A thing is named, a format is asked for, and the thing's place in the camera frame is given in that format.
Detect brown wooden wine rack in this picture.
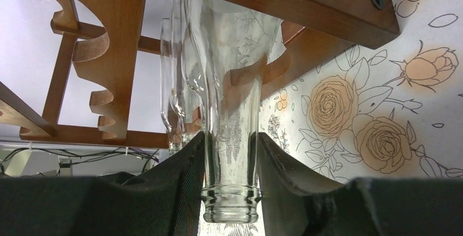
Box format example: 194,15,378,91
1,0,400,148

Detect clear round glass bottle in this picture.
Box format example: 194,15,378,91
160,0,202,156

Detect black background cables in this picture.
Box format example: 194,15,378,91
0,146,161,177

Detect clear slim glass bottle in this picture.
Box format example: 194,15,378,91
183,0,282,223

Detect floral patterned table mat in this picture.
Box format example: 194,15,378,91
199,0,463,236

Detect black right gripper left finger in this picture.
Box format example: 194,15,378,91
1,132,206,235

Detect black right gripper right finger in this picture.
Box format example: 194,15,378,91
256,133,462,235

